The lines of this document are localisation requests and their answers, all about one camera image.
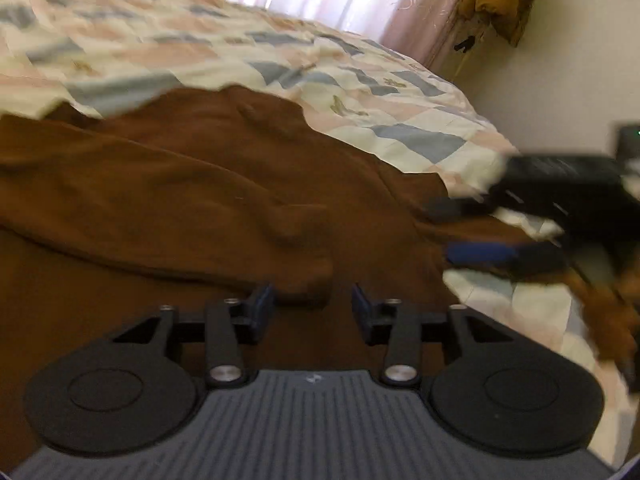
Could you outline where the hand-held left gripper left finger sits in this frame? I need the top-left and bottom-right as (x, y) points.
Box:
(112, 283), (276, 389)

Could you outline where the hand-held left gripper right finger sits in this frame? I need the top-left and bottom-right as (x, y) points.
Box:
(351, 282), (507, 389)

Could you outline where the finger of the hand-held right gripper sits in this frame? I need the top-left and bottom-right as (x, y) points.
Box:
(444, 241), (570, 281)
(424, 194), (501, 222)

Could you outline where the brown garment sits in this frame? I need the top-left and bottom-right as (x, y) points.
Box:
(0, 85), (638, 467)

